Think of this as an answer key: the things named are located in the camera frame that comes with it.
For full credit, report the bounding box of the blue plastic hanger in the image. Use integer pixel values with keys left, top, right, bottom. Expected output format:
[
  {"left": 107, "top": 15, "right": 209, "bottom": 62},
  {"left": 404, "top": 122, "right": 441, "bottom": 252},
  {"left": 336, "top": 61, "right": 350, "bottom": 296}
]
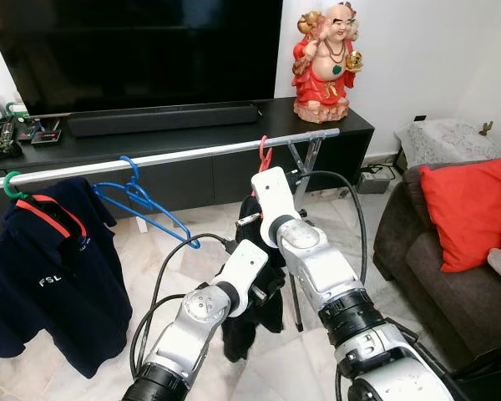
[{"left": 92, "top": 155, "right": 203, "bottom": 250}]

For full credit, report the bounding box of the red plastic hanger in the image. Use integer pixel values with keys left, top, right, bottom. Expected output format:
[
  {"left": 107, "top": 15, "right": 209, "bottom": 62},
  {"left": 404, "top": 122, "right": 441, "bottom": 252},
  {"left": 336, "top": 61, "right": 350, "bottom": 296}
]
[{"left": 257, "top": 135, "right": 275, "bottom": 174}]

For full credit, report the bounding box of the green plastic hanger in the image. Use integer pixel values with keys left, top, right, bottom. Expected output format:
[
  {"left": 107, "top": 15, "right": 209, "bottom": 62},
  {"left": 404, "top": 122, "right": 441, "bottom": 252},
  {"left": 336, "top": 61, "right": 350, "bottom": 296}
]
[{"left": 2, "top": 170, "right": 30, "bottom": 201}]

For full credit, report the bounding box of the black tv console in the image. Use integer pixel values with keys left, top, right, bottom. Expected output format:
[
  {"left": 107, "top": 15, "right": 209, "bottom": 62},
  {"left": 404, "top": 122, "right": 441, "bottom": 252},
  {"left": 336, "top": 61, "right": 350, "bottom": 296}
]
[{"left": 0, "top": 96, "right": 375, "bottom": 239}]

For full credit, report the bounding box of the silver clothes rack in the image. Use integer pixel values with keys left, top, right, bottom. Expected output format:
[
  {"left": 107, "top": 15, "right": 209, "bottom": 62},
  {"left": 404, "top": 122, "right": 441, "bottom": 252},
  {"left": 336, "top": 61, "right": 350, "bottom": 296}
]
[{"left": 0, "top": 127, "right": 342, "bottom": 335}]

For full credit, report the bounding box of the grey extension socket box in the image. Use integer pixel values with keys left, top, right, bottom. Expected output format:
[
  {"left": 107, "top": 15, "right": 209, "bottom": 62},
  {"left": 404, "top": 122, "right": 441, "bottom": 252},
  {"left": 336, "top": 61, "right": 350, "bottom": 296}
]
[{"left": 357, "top": 165, "right": 395, "bottom": 195}]

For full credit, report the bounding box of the black soundbar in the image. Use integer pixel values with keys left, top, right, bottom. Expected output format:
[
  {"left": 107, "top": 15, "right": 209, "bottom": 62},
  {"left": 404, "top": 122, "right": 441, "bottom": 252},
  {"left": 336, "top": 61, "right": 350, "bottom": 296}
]
[{"left": 67, "top": 102, "right": 260, "bottom": 139}]

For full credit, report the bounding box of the red laughing Buddha statue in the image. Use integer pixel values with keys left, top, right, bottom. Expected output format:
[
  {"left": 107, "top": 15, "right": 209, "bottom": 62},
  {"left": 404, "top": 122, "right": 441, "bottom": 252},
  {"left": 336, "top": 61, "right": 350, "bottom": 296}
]
[{"left": 291, "top": 2, "right": 364, "bottom": 124}]

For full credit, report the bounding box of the dark brown sofa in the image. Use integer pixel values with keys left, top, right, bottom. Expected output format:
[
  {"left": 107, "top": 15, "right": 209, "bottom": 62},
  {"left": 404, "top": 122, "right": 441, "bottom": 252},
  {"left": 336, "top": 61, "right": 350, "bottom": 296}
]
[{"left": 372, "top": 155, "right": 501, "bottom": 368}]

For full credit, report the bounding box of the black television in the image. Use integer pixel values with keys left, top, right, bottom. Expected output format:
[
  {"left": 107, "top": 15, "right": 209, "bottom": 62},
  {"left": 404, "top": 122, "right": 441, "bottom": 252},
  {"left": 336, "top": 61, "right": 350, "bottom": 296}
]
[{"left": 0, "top": 0, "right": 283, "bottom": 116}]

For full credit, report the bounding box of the grey lace covered side table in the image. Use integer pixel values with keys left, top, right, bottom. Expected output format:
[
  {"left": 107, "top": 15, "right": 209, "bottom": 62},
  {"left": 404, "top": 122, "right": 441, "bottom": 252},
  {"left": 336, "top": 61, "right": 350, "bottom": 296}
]
[{"left": 395, "top": 117, "right": 493, "bottom": 168}]

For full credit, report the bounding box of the navy blue polo shirt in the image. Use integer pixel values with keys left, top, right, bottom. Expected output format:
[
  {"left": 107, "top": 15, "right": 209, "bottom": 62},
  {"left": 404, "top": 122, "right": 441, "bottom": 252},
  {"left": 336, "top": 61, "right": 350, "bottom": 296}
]
[{"left": 0, "top": 177, "right": 134, "bottom": 381}]

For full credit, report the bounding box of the red cushion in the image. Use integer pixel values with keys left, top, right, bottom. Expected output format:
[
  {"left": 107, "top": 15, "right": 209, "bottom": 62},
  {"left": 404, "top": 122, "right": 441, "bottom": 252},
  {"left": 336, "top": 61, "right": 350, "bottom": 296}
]
[{"left": 419, "top": 155, "right": 501, "bottom": 274}]

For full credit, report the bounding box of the black set-top box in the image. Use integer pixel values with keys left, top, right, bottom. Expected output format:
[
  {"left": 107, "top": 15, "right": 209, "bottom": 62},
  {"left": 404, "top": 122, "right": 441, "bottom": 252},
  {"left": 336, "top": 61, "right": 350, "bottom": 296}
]
[{"left": 31, "top": 119, "right": 63, "bottom": 145}]

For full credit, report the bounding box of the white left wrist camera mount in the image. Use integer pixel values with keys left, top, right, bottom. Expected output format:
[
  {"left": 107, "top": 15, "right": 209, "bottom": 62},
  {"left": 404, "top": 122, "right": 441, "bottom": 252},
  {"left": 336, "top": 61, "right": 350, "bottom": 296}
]
[{"left": 215, "top": 240, "right": 270, "bottom": 317}]

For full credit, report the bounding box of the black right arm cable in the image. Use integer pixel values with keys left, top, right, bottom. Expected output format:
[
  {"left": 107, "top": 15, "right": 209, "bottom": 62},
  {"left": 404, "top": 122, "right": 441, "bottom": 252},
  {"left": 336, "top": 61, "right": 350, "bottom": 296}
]
[{"left": 296, "top": 170, "right": 368, "bottom": 285}]

